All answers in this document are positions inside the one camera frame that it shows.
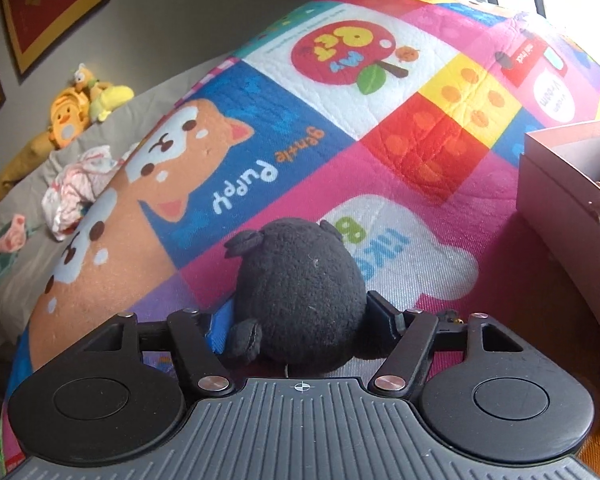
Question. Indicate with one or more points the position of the colourful cartoon play mat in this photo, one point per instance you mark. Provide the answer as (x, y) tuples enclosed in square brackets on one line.
[(401, 123)]

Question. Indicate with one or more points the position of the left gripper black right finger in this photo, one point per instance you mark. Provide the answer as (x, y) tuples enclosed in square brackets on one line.
[(405, 339)]

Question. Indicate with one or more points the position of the pink rose plush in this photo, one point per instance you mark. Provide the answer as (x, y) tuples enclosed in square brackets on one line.
[(15, 236)]

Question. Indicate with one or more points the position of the yellow tiger plush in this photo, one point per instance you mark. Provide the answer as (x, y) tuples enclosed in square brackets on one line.
[(68, 116)]

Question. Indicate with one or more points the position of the red gold framed picture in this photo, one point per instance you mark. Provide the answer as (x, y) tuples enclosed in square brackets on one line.
[(34, 28)]

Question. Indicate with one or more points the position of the crumpled pink white cloth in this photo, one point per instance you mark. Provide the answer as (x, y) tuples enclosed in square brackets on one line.
[(76, 188)]

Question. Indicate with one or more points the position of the yellow green duck plush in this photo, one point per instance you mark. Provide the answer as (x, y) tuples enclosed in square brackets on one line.
[(103, 96)]

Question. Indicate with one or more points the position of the pink cardboard box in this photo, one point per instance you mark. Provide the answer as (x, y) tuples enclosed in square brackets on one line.
[(559, 196)]

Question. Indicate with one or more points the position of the black plush toy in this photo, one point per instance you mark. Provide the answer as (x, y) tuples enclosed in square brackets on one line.
[(300, 298)]

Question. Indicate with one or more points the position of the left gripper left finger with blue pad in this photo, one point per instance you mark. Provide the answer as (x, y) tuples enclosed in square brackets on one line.
[(200, 372)]

